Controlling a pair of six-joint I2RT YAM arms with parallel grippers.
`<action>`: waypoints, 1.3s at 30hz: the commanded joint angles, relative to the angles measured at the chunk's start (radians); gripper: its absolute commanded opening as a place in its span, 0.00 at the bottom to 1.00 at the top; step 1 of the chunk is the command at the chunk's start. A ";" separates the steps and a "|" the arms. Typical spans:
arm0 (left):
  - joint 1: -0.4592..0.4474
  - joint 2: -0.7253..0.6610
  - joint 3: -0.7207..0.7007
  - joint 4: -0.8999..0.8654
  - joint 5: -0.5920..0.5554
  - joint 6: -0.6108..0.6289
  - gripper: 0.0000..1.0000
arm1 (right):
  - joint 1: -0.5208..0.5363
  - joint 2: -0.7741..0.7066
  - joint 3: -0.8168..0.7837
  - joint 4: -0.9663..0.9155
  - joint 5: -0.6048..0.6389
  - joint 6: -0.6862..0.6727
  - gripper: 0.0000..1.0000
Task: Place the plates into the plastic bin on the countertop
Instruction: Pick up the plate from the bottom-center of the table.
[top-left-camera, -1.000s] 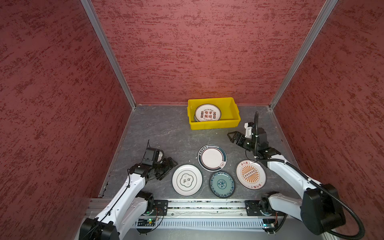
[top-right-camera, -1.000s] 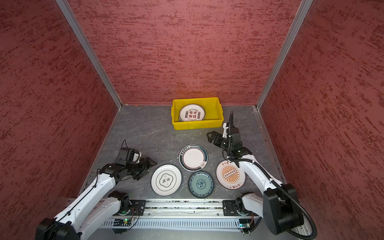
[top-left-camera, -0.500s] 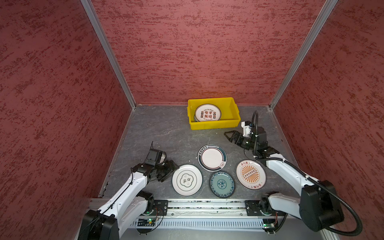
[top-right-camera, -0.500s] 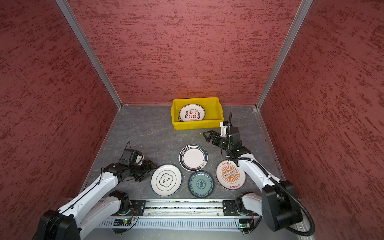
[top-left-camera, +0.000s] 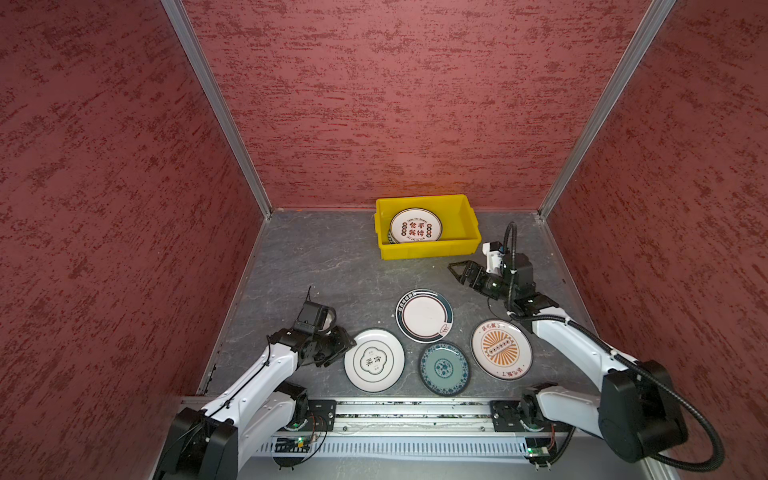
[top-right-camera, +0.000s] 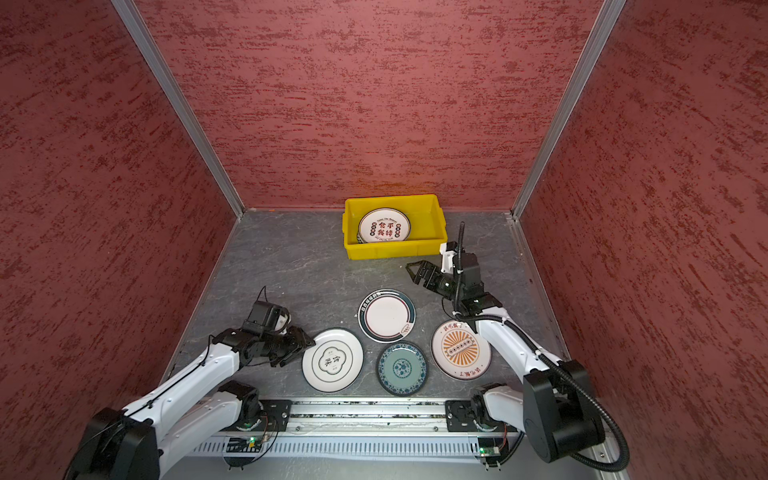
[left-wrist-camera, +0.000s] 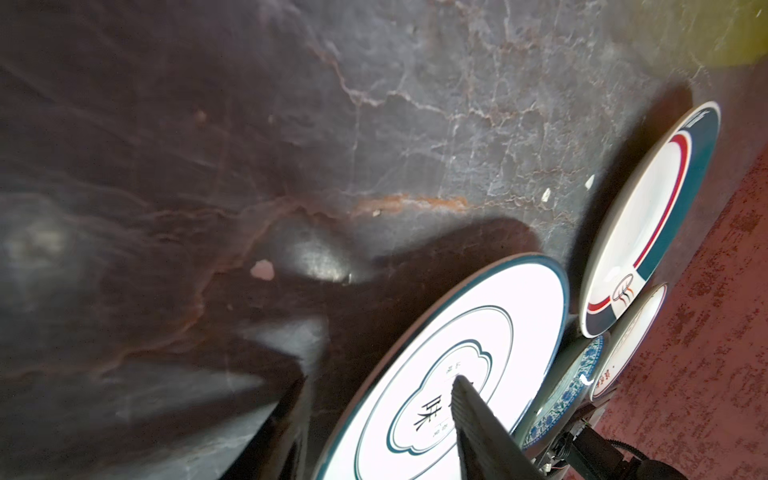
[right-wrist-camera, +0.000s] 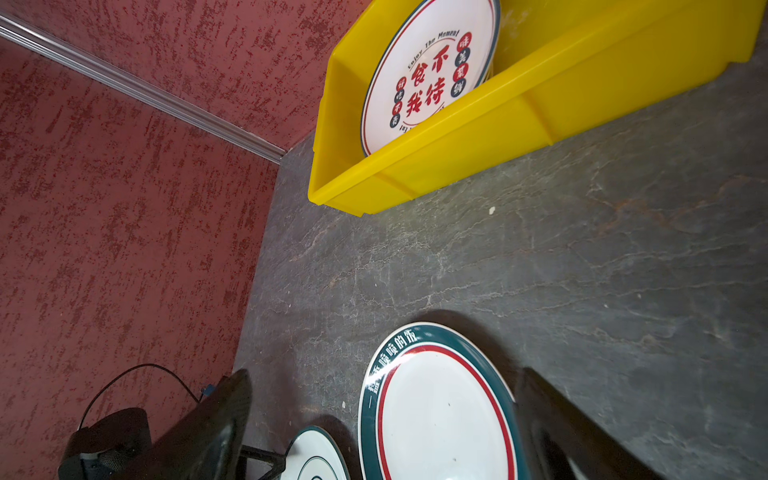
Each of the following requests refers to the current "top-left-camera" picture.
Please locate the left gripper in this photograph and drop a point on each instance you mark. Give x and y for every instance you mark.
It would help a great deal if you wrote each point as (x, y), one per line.
(342, 345)

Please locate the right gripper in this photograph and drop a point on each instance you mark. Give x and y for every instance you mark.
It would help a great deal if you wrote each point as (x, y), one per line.
(479, 271)

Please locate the white plate flower outline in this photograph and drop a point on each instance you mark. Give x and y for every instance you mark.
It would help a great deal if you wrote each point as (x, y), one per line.
(376, 362)

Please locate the green red ring plate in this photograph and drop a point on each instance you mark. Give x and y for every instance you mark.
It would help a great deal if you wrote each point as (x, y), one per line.
(424, 316)

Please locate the white plate red characters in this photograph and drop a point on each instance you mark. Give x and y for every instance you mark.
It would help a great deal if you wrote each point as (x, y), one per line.
(415, 225)

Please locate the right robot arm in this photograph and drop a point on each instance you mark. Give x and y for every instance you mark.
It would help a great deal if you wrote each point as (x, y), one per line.
(632, 410)

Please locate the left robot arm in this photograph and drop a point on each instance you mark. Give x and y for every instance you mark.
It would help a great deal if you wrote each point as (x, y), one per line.
(217, 440)

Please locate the yellow plastic bin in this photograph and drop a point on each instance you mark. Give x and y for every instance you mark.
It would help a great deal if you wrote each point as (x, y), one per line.
(460, 237)

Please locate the white plate orange sunburst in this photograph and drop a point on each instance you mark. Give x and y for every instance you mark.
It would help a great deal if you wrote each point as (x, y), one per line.
(502, 350)

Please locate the teal patterned small plate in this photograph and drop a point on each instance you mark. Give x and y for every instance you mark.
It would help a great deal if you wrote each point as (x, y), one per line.
(444, 369)

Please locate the left circuit board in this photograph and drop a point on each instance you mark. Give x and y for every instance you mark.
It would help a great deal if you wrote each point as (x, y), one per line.
(297, 445)

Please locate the circuit board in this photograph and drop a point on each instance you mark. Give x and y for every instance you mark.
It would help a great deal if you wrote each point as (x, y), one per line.
(536, 447)
(297, 445)

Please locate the right circuit board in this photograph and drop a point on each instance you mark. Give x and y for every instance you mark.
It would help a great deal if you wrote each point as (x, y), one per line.
(536, 447)

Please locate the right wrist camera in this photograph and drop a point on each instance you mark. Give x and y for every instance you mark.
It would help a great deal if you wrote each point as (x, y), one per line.
(494, 254)

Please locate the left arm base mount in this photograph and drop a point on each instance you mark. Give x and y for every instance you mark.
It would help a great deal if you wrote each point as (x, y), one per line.
(318, 415)

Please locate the aluminium rail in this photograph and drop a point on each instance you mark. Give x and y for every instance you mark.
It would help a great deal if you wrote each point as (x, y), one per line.
(383, 417)

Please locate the white slotted cable duct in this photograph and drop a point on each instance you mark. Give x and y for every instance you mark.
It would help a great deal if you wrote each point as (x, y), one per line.
(424, 447)

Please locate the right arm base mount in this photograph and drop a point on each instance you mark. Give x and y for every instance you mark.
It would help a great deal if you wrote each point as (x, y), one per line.
(508, 417)

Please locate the right corner aluminium post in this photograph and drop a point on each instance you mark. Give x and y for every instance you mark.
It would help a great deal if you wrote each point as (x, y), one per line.
(648, 28)

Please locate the corner aluminium post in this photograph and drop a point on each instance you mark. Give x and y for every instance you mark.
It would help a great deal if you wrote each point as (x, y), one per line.
(190, 43)
(648, 28)

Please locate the left corner aluminium post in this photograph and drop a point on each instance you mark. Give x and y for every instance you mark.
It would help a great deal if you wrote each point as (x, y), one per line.
(190, 43)

